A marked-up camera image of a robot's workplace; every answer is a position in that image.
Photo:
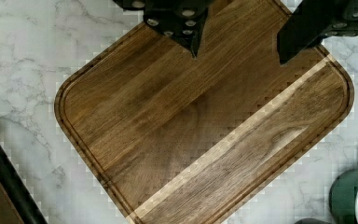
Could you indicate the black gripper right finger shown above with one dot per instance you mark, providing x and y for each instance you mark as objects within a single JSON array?
[{"x": 312, "y": 22}]

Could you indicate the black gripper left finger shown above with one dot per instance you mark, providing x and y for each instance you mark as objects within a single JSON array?
[{"x": 181, "y": 20}]

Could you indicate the walnut wooden cutting board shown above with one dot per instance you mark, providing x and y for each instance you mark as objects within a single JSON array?
[{"x": 181, "y": 139}]

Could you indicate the green and white mug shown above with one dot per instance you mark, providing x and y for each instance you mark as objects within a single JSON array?
[{"x": 343, "y": 198}]

